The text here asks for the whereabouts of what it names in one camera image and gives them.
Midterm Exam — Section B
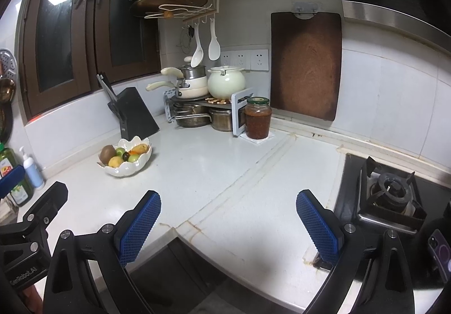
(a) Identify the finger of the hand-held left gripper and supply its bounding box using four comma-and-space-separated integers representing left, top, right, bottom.
0, 165, 25, 199
0, 182, 69, 271

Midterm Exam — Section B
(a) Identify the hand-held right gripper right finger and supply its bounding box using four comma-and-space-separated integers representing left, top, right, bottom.
295, 189, 417, 314

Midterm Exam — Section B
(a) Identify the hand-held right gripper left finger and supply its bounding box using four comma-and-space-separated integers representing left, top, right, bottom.
42, 190, 162, 314

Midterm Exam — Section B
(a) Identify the white petal bowl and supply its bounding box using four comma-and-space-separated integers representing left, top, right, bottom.
97, 136, 153, 178

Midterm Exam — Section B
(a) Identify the brown kiwi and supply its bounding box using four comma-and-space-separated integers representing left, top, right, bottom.
99, 144, 117, 164

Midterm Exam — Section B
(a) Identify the green bottle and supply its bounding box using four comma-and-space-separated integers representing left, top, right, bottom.
0, 146, 34, 208

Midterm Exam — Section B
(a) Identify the white pump bottle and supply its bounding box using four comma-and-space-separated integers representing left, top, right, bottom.
18, 146, 46, 191

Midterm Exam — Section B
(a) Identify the black gas stove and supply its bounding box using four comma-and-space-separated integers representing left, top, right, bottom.
316, 152, 451, 291

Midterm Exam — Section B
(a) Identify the black burner grate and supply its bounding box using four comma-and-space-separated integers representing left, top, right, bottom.
357, 156, 427, 234

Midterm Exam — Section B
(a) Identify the white coaster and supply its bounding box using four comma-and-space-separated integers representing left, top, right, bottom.
239, 130, 275, 145

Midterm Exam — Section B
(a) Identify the black knife block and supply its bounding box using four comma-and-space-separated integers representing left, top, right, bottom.
107, 86, 160, 141

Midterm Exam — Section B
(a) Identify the steel strainer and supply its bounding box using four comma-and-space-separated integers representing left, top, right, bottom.
0, 48, 18, 104

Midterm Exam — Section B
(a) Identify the glass jar of red sauce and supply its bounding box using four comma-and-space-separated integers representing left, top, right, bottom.
244, 96, 271, 141

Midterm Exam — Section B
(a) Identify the purple phone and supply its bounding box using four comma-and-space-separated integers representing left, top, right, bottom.
426, 228, 451, 274

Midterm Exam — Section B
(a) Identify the steel pan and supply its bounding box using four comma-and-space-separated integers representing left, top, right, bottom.
172, 104, 212, 128

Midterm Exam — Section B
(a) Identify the black knife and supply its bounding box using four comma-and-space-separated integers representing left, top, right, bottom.
96, 71, 119, 104

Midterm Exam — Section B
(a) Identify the grey white pot rack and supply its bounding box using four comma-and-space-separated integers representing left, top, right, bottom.
163, 87, 255, 137

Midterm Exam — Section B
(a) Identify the cream saucepan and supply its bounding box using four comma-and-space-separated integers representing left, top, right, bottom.
146, 76, 209, 99

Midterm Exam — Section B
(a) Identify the brown wooden cutting board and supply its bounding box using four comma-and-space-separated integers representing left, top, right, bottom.
269, 11, 342, 122

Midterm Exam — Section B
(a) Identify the brown framed window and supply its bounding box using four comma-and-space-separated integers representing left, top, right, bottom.
93, 0, 162, 83
20, 0, 103, 118

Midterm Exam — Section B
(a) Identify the white ceramic pot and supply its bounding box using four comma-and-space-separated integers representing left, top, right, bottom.
207, 66, 246, 100

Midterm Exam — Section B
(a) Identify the white ladle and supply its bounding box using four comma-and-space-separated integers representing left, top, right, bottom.
190, 23, 204, 68

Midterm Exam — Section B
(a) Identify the white rice spoon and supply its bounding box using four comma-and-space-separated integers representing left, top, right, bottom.
207, 20, 222, 61

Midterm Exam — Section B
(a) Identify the round wooden board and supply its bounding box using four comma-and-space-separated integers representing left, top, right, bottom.
130, 0, 213, 18

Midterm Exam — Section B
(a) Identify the small steel pot cream handle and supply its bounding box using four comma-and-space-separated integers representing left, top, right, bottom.
161, 65, 207, 80

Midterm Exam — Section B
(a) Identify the grey wall hook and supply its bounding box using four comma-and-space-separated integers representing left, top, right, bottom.
292, 1, 320, 19

